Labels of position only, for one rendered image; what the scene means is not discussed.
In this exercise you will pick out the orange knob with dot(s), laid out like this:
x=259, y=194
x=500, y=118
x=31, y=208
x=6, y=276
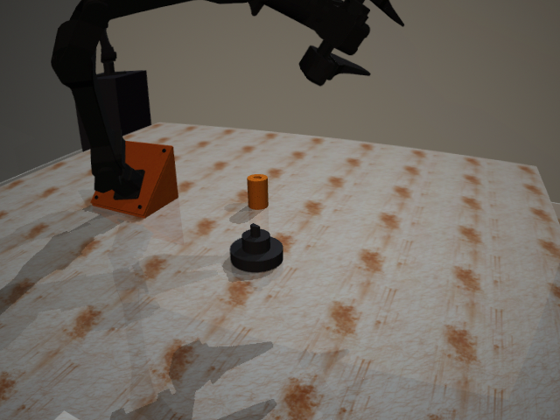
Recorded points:
x=257, y=191

